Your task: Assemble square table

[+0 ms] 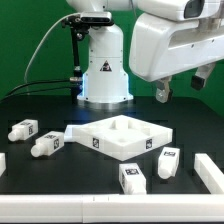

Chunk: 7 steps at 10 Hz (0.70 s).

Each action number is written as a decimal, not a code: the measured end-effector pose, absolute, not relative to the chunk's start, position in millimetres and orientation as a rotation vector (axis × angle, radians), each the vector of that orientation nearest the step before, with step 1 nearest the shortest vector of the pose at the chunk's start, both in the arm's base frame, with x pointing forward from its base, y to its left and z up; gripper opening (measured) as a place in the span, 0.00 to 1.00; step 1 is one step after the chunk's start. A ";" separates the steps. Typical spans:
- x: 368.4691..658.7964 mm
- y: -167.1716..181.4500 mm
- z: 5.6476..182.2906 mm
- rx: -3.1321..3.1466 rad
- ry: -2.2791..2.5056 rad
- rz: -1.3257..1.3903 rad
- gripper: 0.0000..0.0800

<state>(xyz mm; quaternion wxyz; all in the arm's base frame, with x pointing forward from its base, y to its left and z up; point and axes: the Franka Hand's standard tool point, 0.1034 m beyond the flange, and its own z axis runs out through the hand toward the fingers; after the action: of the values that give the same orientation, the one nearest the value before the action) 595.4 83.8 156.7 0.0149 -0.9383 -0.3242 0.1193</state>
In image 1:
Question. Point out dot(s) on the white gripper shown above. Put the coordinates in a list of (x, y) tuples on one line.
[(161, 48)]

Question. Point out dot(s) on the white square table top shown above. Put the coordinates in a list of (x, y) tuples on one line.
[(122, 137)]

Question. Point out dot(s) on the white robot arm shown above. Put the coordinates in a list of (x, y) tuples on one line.
[(105, 81)]

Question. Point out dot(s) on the white left fence block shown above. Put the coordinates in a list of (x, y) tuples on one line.
[(2, 163)]

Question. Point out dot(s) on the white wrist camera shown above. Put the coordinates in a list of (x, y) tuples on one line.
[(197, 9)]

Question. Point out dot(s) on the white right fence rail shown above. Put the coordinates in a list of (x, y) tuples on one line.
[(209, 173)]

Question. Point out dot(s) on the white fence rail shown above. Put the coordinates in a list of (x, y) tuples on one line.
[(111, 208), (209, 173)]

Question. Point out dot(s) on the white marker base plate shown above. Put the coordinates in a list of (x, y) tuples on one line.
[(71, 133)]

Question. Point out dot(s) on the white front fence rail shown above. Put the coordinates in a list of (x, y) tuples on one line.
[(111, 208)]

